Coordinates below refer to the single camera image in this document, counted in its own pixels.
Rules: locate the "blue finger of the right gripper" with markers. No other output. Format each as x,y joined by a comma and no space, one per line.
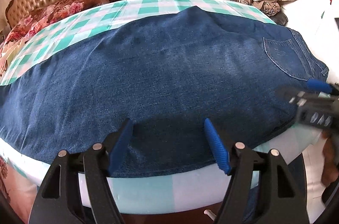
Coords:
319,86

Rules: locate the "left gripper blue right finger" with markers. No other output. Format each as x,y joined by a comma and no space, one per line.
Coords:
219,151

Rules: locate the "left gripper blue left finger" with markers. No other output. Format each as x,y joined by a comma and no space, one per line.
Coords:
117,144

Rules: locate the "dark blue denim jeans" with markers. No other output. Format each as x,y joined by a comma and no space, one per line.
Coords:
166,73

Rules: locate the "person right hand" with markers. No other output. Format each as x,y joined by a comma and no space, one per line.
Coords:
330,171

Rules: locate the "teal white checkered sheet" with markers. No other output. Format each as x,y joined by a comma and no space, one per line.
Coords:
153,194

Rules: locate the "floral pink quilt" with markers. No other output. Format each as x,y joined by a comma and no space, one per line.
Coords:
37,20

